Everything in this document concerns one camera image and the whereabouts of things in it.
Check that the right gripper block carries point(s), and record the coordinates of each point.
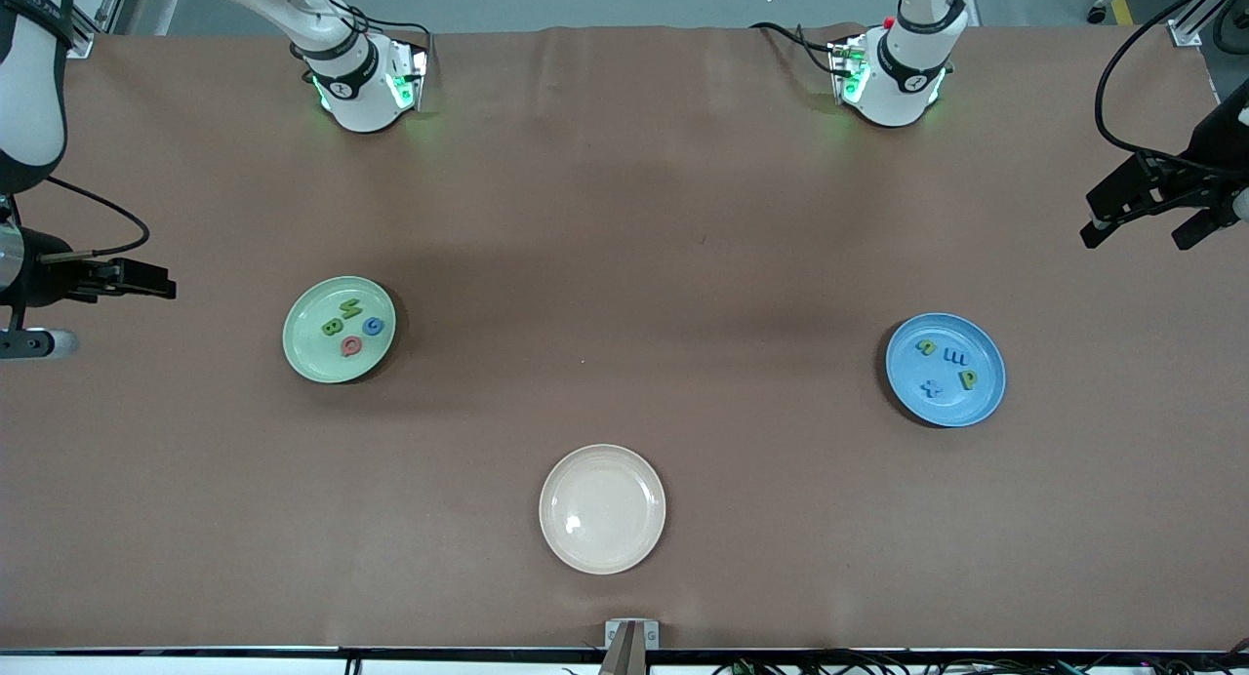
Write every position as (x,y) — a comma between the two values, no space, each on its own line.
(49,277)

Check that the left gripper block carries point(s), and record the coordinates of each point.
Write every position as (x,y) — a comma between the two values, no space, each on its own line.
(1196,175)

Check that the green letter B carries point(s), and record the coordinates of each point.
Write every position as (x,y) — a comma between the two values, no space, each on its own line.
(332,327)

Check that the blue letter m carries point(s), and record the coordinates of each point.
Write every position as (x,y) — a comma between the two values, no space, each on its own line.
(959,356)

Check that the pink letter Q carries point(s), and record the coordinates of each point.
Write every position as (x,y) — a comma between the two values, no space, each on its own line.
(344,345)

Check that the green letter p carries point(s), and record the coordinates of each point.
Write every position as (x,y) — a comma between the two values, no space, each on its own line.
(967,378)

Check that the blue letter G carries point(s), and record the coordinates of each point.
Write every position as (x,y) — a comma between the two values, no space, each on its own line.
(367,326)

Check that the blue letter x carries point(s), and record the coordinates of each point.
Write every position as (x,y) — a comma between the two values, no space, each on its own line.
(932,388)

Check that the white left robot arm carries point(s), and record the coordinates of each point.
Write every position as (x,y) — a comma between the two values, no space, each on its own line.
(903,80)

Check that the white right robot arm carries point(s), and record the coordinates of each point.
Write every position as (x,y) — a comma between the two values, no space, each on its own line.
(351,80)

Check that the light green plate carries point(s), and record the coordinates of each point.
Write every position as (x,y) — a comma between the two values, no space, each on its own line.
(312,353)

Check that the blue plate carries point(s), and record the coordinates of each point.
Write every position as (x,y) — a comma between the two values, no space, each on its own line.
(951,412)

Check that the brown table cover sheet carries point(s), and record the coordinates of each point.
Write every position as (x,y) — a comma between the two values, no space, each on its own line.
(624,217)

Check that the beige plate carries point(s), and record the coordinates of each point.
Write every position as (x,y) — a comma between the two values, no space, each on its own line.
(602,509)

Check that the white table edge rail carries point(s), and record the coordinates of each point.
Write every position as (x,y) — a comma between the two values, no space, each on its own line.
(195,663)

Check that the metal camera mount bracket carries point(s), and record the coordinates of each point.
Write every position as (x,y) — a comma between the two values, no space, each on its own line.
(631,636)

